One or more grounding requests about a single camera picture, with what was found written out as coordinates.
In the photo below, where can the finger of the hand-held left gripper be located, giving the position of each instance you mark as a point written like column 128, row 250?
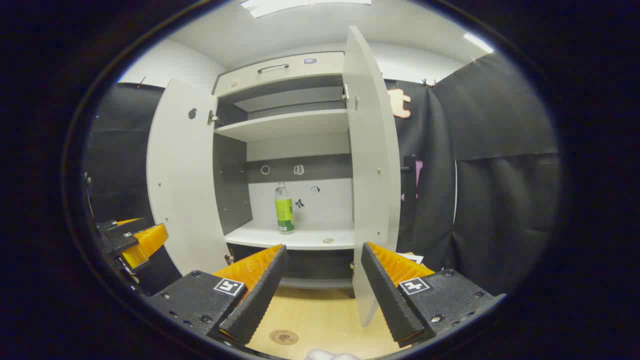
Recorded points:
column 120, row 224
column 145, row 242

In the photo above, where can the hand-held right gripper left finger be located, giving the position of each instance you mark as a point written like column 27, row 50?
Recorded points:
column 260, row 300

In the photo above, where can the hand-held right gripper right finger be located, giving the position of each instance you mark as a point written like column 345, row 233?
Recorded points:
column 387, row 295

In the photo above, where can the round brown coaster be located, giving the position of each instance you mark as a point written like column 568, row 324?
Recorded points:
column 284, row 337

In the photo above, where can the white cabinet door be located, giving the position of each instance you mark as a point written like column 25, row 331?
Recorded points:
column 370, row 175
column 185, row 175

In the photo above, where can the green label plastic bottle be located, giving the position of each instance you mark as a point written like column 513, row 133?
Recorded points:
column 284, row 212

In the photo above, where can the white cabinet shelf board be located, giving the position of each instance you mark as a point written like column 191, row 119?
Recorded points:
column 300, row 237
column 285, row 125

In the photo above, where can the booklet with portrait cover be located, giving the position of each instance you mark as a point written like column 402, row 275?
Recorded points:
column 412, row 258

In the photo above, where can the black backdrop cloth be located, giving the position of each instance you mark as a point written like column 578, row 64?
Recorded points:
column 500, row 200

